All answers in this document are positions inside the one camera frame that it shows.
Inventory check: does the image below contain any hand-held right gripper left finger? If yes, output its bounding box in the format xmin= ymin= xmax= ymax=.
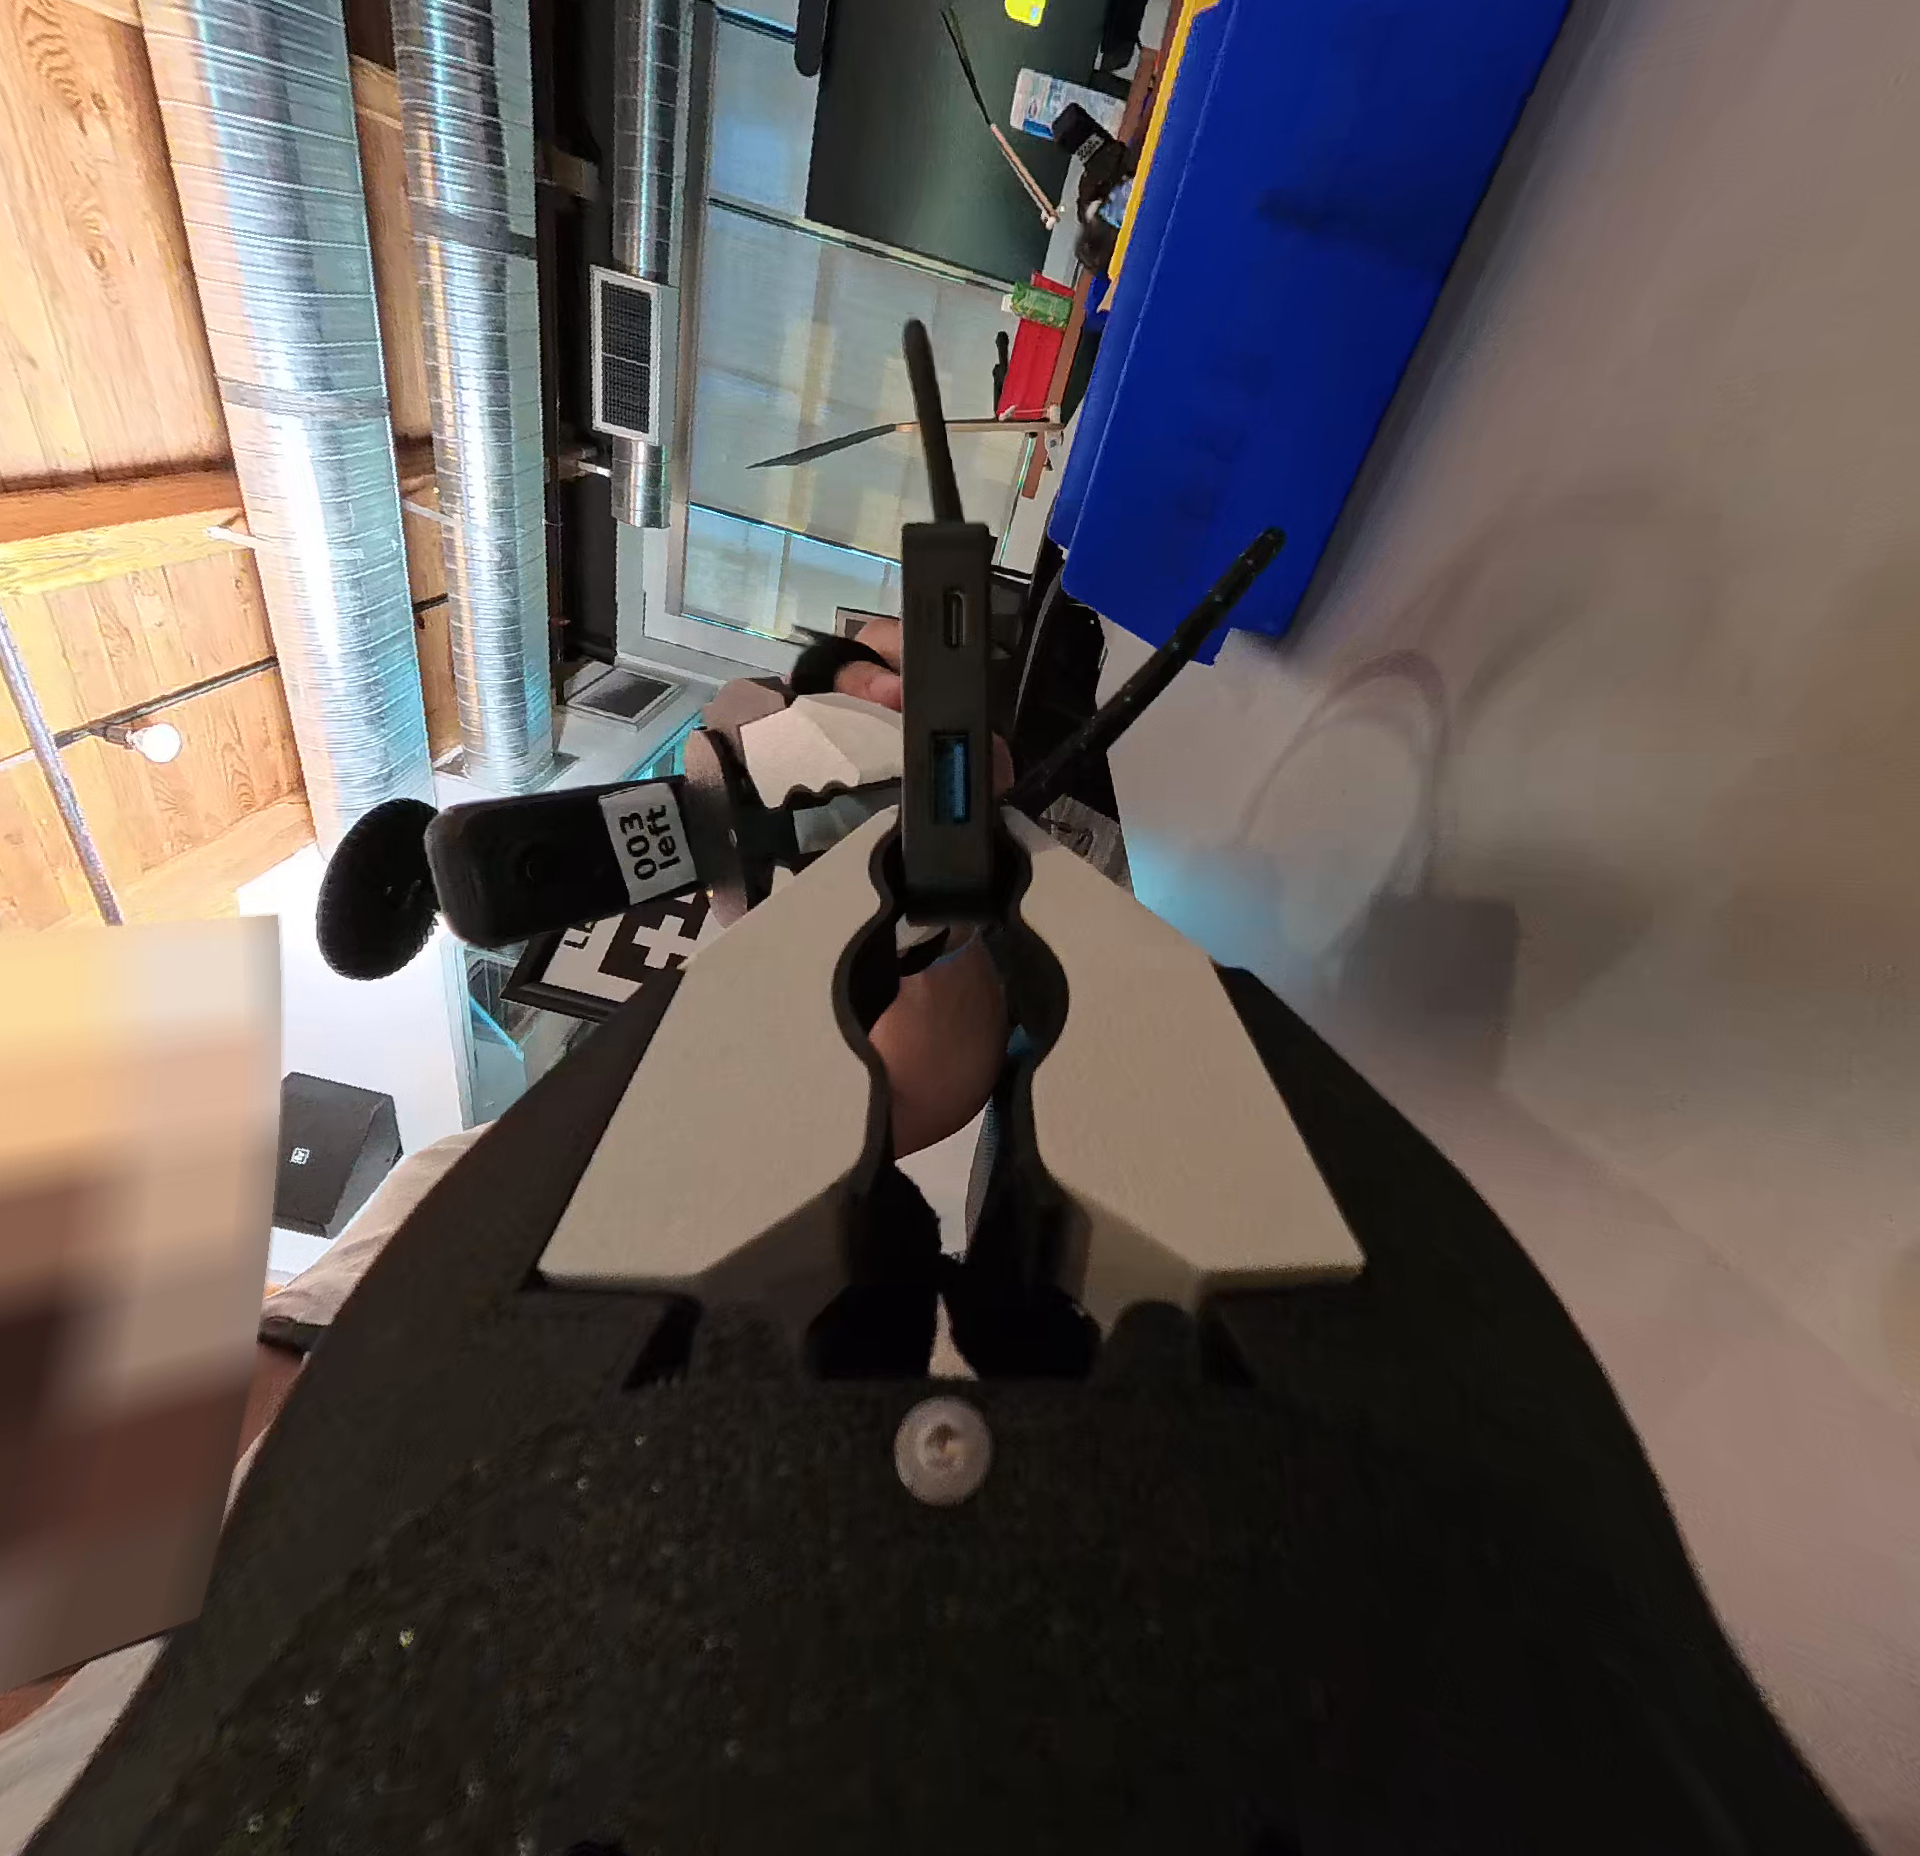
xmin=536 ymin=816 xmax=939 ymax=1374

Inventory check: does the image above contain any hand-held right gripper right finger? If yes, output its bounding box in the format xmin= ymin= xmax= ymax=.
xmin=962 ymin=834 xmax=1369 ymax=1374

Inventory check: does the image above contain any black USB hub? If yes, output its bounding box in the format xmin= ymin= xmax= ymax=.
xmin=899 ymin=521 xmax=1006 ymax=929

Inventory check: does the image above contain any thin black braided cable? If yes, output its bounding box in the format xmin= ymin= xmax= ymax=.
xmin=1000 ymin=528 xmax=1289 ymax=816

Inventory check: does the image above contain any smooth black hub cable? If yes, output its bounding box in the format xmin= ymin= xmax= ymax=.
xmin=899 ymin=318 xmax=968 ymax=530

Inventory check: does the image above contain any blue plastic bin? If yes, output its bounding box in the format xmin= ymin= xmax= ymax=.
xmin=1046 ymin=0 xmax=1605 ymax=643

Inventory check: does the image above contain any person's left forearm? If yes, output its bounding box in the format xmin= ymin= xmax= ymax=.
xmin=878 ymin=970 xmax=1012 ymax=1156

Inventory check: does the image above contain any grey desk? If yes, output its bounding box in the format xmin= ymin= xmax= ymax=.
xmin=1034 ymin=0 xmax=1920 ymax=1856

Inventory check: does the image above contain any black and white tag sign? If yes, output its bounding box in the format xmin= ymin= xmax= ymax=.
xmin=503 ymin=881 xmax=724 ymax=1028

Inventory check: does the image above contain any blue wristband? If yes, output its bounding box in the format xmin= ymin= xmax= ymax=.
xmin=899 ymin=929 xmax=1034 ymax=1077

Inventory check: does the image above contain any black cube speaker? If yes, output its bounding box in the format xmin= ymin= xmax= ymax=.
xmin=272 ymin=1075 xmax=407 ymax=1237

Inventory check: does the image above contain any metal pipe with red clamp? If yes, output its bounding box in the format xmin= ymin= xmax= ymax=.
xmin=0 ymin=614 xmax=128 ymax=929

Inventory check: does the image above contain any white ceiling vent grille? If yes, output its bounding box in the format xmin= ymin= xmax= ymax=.
xmin=594 ymin=270 xmax=663 ymax=440

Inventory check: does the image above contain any red box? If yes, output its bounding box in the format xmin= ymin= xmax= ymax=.
xmin=996 ymin=318 xmax=1070 ymax=421

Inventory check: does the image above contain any silver ribbed air duct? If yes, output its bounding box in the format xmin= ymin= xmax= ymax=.
xmin=390 ymin=0 xmax=560 ymax=783

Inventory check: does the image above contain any silver foil-wrapped duct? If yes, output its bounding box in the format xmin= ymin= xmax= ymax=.
xmin=128 ymin=0 xmax=437 ymax=856

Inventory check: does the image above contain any narrow silver duct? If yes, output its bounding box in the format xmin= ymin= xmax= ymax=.
xmin=609 ymin=0 xmax=705 ymax=530

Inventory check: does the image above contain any large dark wall screen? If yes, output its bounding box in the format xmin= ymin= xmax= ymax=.
xmin=804 ymin=0 xmax=1186 ymax=290

